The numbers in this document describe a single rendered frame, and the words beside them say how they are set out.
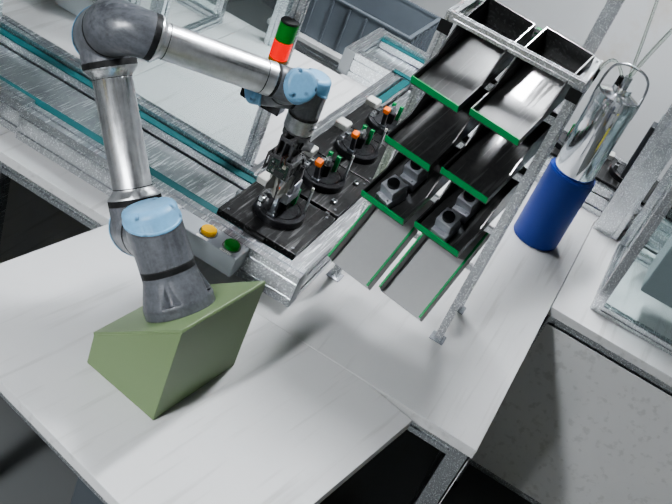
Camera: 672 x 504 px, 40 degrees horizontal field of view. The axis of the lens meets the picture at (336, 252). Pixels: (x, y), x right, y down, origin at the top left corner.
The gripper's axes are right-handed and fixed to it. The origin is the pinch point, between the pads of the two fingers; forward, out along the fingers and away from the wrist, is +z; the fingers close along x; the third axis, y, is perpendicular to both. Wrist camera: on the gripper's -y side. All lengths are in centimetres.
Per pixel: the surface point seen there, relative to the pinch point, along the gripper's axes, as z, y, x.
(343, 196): 10.1, -30.7, 8.5
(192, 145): 12.4, -17.0, -34.4
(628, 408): 38, -55, 110
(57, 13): 21, -56, -115
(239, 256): 11.3, 15.9, 1.9
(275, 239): 10.2, 3.7, 5.1
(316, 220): 10.1, -13.3, 8.6
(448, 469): 33, 17, 72
